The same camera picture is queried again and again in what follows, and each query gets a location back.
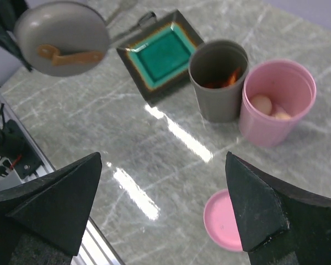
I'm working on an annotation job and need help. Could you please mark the metal serving tongs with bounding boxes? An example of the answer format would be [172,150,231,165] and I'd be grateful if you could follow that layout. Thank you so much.
[104,0,157,45]

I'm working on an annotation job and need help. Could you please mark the white steamed bun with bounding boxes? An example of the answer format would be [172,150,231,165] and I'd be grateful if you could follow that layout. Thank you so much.
[250,94,273,115]
[273,112,291,120]

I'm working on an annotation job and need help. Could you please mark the grey round lid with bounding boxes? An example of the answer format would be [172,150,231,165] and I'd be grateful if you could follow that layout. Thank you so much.
[13,1,110,77]

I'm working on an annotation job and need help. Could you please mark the orange fried food piece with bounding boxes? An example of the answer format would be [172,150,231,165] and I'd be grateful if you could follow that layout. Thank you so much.
[202,67,242,89]

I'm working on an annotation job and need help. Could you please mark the square teal ceramic plate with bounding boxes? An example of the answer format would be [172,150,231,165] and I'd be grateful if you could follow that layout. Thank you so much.
[116,9,204,101]

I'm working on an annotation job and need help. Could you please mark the pink round lid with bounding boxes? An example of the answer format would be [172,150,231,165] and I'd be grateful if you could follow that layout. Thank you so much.
[203,189,243,252]

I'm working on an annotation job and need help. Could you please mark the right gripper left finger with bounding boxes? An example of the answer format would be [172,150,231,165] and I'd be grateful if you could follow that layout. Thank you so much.
[0,152,102,264]

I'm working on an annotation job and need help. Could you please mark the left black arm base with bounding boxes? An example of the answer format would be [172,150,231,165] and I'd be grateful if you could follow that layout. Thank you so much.
[0,103,43,191]

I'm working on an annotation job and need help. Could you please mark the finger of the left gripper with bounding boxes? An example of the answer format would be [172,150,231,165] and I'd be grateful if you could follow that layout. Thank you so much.
[0,0,33,72]

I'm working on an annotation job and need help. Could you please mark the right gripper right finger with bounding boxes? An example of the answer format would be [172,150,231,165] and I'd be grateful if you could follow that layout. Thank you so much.
[226,152,331,264]

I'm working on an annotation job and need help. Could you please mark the grey cylindrical container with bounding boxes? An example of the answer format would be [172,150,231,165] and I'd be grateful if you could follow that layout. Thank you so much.
[188,39,249,123]

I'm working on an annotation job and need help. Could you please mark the pink cylindrical container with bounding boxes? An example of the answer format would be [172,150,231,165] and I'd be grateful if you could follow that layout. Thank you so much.
[239,59,317,147]

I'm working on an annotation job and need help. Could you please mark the aluminium mounting rail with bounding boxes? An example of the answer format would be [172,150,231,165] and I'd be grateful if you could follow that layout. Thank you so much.
[0,92,124,264]

